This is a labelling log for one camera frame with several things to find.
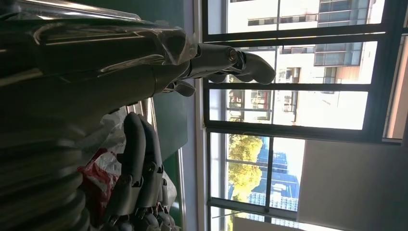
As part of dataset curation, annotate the beige wall panel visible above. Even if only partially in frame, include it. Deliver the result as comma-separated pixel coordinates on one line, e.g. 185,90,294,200
296,140,408,231

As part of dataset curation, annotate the white window sill ledge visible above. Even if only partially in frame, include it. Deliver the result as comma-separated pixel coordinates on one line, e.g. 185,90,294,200
192,0,212,231

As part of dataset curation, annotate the white building outside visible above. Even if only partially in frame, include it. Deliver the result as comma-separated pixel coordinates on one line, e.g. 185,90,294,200
208,0,386,130

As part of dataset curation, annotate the grey courier bag package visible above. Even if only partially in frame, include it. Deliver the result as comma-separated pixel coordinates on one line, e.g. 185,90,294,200
76,106,178,224

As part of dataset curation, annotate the yellow green tree outside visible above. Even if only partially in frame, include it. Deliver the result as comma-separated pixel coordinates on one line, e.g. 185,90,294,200
227,134,265,231

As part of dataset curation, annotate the black window frame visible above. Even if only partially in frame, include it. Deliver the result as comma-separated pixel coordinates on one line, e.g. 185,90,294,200
201,0,408,231

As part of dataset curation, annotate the green conveyor belt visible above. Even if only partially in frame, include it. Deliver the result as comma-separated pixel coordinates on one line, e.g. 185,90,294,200
162,152,183,231

